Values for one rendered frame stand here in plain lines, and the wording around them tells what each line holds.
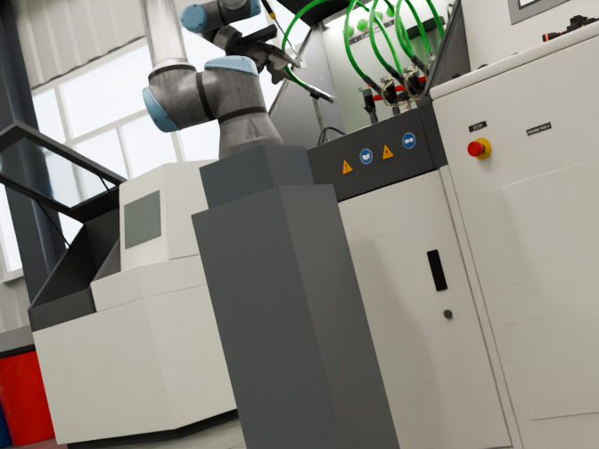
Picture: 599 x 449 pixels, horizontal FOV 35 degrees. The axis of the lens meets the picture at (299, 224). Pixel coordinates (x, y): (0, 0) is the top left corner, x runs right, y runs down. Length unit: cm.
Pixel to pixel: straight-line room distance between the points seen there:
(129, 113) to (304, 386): 668
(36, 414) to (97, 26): 344
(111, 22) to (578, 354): 696
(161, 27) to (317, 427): 97
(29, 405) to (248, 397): 598
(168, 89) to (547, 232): 91
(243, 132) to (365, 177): 47
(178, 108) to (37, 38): 724
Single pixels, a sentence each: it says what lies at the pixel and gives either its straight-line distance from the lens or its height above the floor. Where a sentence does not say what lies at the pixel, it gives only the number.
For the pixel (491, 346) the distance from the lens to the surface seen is 230.
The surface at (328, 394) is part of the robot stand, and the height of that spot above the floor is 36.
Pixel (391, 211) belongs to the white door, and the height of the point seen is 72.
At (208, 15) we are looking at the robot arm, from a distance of 266.
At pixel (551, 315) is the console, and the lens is 222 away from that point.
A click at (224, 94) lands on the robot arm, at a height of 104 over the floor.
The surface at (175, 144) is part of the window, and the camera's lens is 811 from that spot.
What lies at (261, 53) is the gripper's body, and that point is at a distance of 274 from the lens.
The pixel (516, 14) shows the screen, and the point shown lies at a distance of 251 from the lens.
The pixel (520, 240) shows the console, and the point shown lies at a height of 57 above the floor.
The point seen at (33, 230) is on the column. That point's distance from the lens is 874.
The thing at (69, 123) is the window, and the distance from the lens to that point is 897.
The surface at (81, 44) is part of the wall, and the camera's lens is 895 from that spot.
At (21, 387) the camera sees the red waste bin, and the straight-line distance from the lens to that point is 797.
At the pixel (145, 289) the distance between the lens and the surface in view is 531.
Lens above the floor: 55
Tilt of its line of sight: 5 degrees up
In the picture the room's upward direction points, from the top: 14 degrees counter-clockwise
